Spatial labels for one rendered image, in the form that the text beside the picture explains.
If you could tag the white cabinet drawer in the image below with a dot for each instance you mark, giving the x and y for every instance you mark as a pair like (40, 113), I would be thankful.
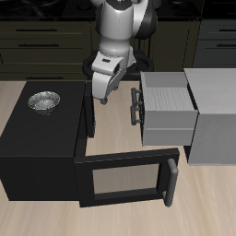
(167, 113)

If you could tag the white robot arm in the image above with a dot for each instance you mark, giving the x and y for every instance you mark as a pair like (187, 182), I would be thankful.
(118, 24)

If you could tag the dark kitchen cupboards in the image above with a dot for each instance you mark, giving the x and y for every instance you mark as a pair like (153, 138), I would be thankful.
(46, 52)

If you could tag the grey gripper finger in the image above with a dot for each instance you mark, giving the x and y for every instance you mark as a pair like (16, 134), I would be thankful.
(115, 88)
(103, 101)

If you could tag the grey speckled bowl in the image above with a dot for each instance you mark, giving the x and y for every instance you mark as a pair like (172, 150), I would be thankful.
(44, 102)

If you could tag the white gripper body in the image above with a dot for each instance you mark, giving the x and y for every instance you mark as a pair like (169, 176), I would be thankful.
(106, 80)

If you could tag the grey kitchen drawer unit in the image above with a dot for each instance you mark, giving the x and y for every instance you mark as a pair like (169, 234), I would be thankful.
(218, 46)

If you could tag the black microwave door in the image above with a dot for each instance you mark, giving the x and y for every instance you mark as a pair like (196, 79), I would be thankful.
(86, 178)

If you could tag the flat black base plate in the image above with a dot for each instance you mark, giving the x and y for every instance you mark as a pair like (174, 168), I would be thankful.
(144, 64)

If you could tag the white cabinet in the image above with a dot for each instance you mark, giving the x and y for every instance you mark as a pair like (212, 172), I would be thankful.
(213, 123)

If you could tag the black microwave oven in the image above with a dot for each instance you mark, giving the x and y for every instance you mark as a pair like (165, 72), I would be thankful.
(40, 144)

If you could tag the black kitchen countertop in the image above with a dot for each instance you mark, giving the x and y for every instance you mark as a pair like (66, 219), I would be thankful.
(46, 9)

